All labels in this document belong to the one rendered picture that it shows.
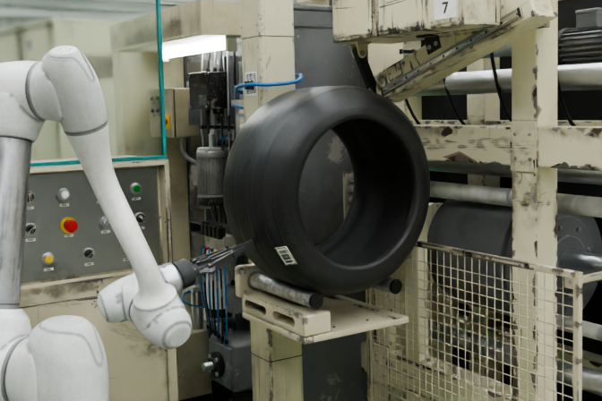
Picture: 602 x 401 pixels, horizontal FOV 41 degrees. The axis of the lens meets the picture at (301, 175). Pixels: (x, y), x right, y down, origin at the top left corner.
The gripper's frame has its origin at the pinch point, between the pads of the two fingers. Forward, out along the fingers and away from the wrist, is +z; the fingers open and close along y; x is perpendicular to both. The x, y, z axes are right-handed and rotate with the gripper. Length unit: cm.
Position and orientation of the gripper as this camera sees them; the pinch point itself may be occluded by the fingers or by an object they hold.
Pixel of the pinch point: (242, 248)
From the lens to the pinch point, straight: 221.7
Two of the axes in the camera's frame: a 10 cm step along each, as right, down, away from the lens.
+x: 2.4, 9.5, 2.2
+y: -5.4, -0.6, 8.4
